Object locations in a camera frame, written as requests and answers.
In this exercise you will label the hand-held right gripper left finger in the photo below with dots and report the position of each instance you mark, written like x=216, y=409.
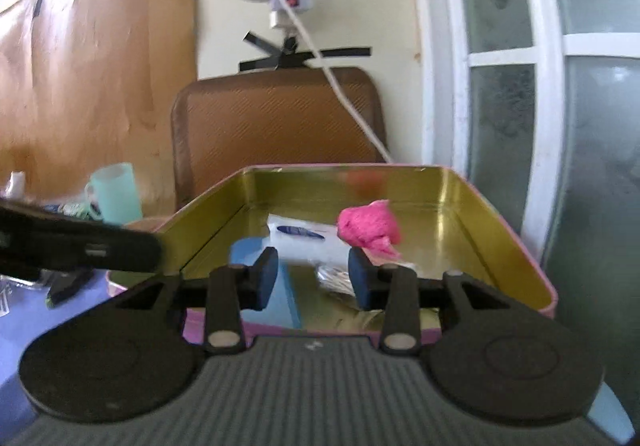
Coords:
x=265, y=278

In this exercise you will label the clear plastic wrapper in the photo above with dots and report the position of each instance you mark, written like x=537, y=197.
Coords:
x=332, y=281

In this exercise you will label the brown paper sheet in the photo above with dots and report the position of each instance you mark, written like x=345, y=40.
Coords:
x=100, y=76

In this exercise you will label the pink tin box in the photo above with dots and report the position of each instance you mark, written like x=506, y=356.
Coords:
x=450, y=206

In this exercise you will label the mint green cup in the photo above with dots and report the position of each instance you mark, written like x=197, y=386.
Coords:
x=117, y=196

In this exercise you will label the white packet with blue print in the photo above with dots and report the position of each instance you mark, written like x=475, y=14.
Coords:
x=300, y=246

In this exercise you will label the pink soft cloth ball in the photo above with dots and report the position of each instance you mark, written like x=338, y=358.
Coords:
x=367, y=226

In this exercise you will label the white framed glass door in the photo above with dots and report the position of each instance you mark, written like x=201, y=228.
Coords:
x=545, y=76

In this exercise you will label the small black green object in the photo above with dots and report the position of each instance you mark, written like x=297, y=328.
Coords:
x=70, y=287

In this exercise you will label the brown chair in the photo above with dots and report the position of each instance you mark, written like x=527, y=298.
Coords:
x=275, y=121

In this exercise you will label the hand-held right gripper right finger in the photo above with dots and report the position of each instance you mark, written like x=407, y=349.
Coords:
x=360, y=283

